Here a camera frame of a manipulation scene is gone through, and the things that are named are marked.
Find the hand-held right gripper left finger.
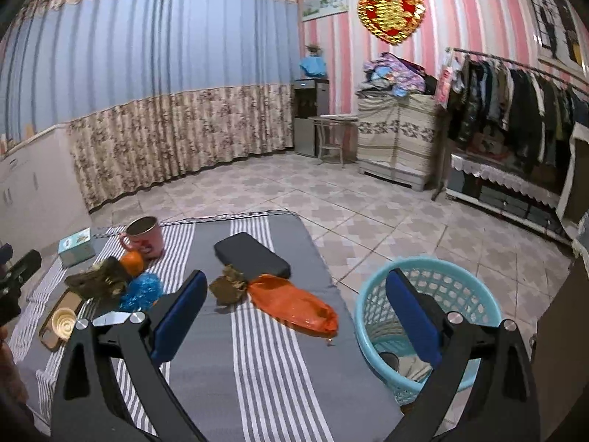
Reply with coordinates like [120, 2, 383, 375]
[50, 269, 208, 442]

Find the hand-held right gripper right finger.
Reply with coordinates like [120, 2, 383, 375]
[384, 268, 541, 442]

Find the light blue plastic basket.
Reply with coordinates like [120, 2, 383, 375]
[355, 267, 502, 406]

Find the brown stuffed toy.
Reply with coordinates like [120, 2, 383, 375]
[64, 258, 132, 300]

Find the orange plastic bag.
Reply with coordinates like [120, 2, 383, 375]
[248, 274, 339, 336]

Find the person's left forearm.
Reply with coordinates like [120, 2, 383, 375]
[0, 331, 28, 424]

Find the brown phone case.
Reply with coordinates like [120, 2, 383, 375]
[39, 288, 86, 351]

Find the beige paper scrap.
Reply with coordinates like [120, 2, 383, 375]
[399, 354, 435, 383]

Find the teal cardboard box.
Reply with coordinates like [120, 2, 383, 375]
[58, 229, 96, 268]

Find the small cream paper cup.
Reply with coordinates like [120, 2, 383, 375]
[52, 308, 78, 338]

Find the orange fruit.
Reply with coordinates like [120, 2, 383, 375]
[120, 251, 145, 277]

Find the white side cabinet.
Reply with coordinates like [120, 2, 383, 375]
[0, 124, 90, 249]

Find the pink metal mug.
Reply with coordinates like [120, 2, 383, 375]
[120, 216, 165, 259]

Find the black rectangular case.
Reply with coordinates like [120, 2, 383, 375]
[214, 232, 292, 279]

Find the grey striped mat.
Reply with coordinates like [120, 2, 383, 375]
[9, 209, 406, 442]

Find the dark wooden furniture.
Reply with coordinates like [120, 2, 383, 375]
[529, 253, 589, 442]

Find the low cabinet with lace cloth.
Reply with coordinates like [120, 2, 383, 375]
[446, 152, 576, 245]

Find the cloth-covered cabinet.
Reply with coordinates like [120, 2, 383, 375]
[356, 94, 440, 192]

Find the grey flower-patterned cloth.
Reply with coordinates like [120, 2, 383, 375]
[573, 209, 589, 259]

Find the small round side table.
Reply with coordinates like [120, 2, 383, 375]
[308, 114, 360, 166]

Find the brown board with white edge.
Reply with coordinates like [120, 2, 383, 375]
[554, 122, 589, 240]

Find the grey water dispenser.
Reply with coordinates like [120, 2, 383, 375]
[293, 78, 329, 157]

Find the blue and floral curtain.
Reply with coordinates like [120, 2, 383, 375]
[0, 0, 300, 215]

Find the pink hanging bag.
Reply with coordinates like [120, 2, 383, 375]
[435, 62, 454, 106]

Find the row of hanging clothes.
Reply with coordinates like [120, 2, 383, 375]
[448, 53, 589, 194]

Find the pile of folded clothes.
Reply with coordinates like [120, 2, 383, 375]
[356, 52, 438, 99]

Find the blue plastic cover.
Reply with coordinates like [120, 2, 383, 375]
[299, 56, 327, 80]

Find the metal clothes rack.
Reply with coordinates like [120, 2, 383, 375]
[433, 47, 589, 201]

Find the red gold heart wall decoration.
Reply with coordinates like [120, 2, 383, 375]
[357, 0, 425, 46]

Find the framed wall poster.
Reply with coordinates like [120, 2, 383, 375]
[525, 0, 589, 72]

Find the long landscape wall picture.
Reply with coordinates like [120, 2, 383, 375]
[301, 0, 348, 21]

